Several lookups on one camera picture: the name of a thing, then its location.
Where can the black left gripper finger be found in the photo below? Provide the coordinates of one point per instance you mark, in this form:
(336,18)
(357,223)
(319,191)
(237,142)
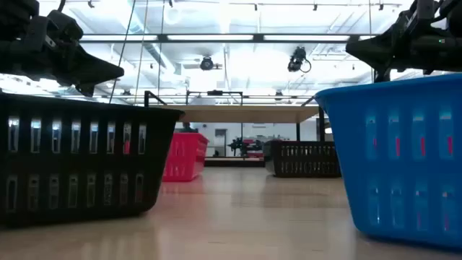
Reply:
(86,90)
(95,72)

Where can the black plastic basket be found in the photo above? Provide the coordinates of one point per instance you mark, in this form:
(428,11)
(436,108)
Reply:
(274,159)
(83,162)

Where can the red plastic basket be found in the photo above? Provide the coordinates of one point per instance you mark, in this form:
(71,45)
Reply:
(422,146)
(195,144)

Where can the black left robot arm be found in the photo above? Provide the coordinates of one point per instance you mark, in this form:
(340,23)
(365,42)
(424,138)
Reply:
(14,18)

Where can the black background robot arm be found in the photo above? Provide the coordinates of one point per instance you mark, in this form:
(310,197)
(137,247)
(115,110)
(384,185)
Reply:
(238,146)

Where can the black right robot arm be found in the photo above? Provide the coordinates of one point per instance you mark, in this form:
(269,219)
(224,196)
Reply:
(455,12)

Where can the blue plastic basket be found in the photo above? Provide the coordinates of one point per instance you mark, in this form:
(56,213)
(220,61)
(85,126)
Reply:
(397,94)

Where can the black overhead light bar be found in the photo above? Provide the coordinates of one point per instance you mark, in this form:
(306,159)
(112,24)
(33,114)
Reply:
(258,37)

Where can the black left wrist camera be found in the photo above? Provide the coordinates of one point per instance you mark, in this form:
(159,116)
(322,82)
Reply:
(65,25)

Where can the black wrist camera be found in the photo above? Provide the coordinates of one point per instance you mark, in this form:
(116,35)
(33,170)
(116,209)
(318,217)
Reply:
(65,25)
(426,9)

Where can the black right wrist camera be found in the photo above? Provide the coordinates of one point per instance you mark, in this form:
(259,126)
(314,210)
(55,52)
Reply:
(426,9)

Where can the black background metal frame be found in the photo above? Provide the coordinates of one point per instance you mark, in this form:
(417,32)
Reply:
(214,92)

